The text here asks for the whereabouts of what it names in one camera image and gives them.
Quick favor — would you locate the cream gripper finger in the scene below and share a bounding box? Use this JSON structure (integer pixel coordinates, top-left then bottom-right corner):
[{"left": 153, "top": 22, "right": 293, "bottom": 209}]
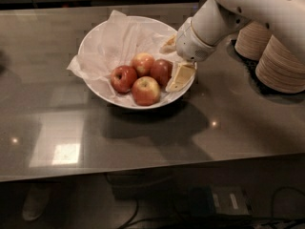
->
[
  {"left": 166, "top": 62, "right": 196, "bottom": 93},
  {"left": 159, "top": 34, "right": 176, "bottom": 54}
]

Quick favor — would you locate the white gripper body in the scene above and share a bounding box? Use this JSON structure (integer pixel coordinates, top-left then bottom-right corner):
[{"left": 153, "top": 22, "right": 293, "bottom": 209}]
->
[{"left": 175, "top": 17, "right": 216, "bottom": 62}]

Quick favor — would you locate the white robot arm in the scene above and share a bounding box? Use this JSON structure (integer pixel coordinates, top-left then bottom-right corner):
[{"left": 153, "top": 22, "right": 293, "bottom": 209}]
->
[{"left": 160, "top": 0, "right": 305, "bottom": 94}]

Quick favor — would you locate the right dark red apple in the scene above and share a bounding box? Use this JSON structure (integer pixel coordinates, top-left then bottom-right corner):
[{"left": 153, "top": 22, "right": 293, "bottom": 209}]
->
[{"left": 150, "top": 59, "right": 173, "bottom": 87}]

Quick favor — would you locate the back red yellow apple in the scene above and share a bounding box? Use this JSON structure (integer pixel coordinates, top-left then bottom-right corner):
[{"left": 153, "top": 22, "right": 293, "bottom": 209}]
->
[{"left": 131, "top": 52, "right": 154, "bottom": 77}]

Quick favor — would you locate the red yellow apple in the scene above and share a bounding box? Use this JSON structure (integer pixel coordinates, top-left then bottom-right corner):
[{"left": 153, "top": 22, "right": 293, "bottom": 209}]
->
[
  {"left": 132, "top": 76, "right": 161, "bottom": 106},
  {"left": 131, "top": 52, "right": 154, "bottom": 77}
]

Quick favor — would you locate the white bowl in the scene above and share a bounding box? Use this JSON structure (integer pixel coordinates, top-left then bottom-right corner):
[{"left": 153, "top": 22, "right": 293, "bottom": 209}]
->
[{"left": 77, "top": 15, "right": 198, "bottom": 111}]

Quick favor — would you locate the front red yellow apple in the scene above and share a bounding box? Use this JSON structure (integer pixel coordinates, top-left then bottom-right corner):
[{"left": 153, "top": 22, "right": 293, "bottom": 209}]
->
[{"left": 132, "top": 76, "right": 161, "bottom": 106}]

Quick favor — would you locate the left red apple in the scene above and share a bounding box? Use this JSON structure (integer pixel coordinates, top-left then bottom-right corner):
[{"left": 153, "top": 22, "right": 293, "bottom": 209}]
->
[{"left": 111, "top": 65, "right": 137, "bottom": 94}]

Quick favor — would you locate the white crumpled paper liner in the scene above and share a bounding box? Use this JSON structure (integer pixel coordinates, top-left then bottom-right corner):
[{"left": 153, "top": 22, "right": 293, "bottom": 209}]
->
[{"left": 68, "top": 10, "right": 196, "bottom": 110}]

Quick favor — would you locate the back stack of paper plates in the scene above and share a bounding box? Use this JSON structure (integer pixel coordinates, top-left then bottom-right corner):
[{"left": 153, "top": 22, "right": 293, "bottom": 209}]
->
[{"left": 234, "top": 22, "right": 272, "bottom": 61}]

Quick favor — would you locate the stack of paper plates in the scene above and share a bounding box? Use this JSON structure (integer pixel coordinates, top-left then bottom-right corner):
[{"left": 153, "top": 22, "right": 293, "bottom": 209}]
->
[
  {"left": 234, "top": 22, "right": 272, "bottom": 61},
  {"left": 255, "top": 36, "right": 305, "bottom": 94}
]

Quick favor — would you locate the front stack of paper plates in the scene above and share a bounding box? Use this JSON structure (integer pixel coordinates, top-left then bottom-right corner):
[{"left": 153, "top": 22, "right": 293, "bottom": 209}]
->
[{"left": 255, "top": 36, "right": 305, "bottom": 94}]

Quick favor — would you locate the dark box under table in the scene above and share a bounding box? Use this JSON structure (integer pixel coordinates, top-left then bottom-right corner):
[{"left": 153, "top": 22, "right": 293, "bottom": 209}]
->
[{"left": 188, "top": 186, "right": 253, "bottom": 218}]

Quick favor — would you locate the white shoe under table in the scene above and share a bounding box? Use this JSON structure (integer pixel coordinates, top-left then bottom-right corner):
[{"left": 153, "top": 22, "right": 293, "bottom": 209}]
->
[{"left": 22, "top": 184, "right": 51, "bottom": 221}]

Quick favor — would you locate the black cable on floor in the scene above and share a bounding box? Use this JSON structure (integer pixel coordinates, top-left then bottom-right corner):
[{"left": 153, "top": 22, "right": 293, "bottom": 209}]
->
[{"left": 104, "top": 172, "right": 305, "bottom": 229}]

